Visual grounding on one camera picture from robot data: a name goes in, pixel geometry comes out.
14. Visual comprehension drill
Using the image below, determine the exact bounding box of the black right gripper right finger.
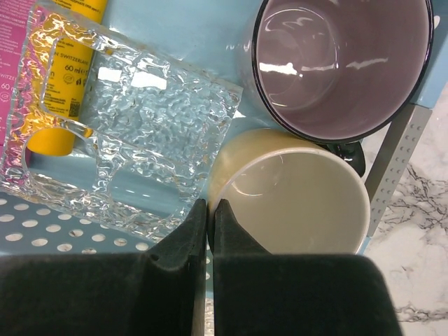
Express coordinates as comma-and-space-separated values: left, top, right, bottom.
212, 200, 402, 335

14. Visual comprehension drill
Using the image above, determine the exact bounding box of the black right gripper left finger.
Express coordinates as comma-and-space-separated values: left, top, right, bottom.
1, 199, 207, 335

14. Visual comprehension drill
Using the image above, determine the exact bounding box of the yellow mug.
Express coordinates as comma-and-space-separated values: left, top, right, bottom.
208, 129, 370, 254

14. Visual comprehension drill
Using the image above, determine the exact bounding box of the purple mug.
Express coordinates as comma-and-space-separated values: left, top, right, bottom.
237, 1, 434, 175

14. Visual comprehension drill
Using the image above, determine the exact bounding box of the clear glass organizer insert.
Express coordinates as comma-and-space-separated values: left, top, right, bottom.
1, 1, 242, 243

